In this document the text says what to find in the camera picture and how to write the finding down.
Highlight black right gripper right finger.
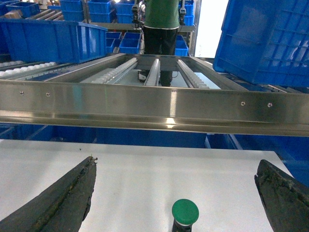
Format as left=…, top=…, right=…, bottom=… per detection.
left=254, top=159, right=309, bottom=232

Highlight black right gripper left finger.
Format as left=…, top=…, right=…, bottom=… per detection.
left=0, top=156, right=97, bottom=232

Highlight green mushroom push button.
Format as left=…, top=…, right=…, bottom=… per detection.
left=172, top=199, right=199, bottom=232

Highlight stainless steel flow rack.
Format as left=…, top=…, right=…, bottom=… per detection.
left=0, top=54, right=309, bottom=136

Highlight large blue bin upper right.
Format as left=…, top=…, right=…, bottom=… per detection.
left=213, top=0, right=309, bottom=87

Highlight large blue bin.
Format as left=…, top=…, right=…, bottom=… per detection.
left=0, top=18, right=107, bottom=63
left=213, top=0, right=309, bottom=87

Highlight large blue bin upper left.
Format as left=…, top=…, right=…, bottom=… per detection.
left=0, top=18, right=107, bottom=63

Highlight small blue background bin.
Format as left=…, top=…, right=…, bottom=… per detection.
left=119, top=32, right=141, bottom=54
left=106, top=32, right=122, bottom=53

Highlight person in green shirt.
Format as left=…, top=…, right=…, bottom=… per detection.
left=143, top=0, right=180, bottom=87

